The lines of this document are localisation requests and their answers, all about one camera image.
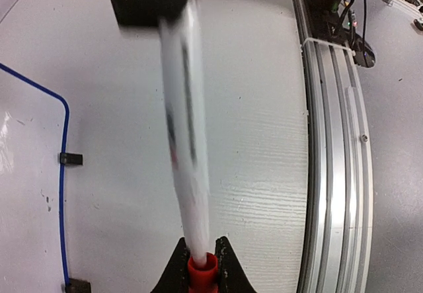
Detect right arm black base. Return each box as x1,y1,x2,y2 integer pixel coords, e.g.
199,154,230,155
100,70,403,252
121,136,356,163
304,0,376,68

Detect white marker pen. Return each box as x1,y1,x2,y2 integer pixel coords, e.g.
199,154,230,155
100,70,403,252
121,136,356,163
159,0,210,268

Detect black whiteboard foot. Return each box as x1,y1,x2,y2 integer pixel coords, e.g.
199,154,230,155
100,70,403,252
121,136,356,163
65,278,92,293
59,152,83,166

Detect aluminium front rail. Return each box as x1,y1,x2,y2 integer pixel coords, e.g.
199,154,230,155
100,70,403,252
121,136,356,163
293,0,373,292

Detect red marker cap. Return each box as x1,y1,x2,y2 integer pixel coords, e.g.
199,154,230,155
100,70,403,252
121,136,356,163
188,253,219,293

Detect right black whiteboard foot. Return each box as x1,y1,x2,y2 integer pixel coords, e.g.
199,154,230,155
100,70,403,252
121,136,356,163
59,152,83,166

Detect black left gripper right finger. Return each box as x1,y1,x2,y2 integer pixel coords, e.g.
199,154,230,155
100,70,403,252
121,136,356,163
215,236,254,293

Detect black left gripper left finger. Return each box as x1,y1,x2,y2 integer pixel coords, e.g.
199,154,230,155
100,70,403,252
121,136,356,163
151,237,190,293

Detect blue-framed whiteboard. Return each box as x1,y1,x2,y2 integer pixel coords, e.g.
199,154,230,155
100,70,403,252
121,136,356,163
1,66,69,292

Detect left black whiteboard foot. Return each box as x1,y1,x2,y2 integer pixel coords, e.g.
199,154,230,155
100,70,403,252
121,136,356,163
65,278,92,293

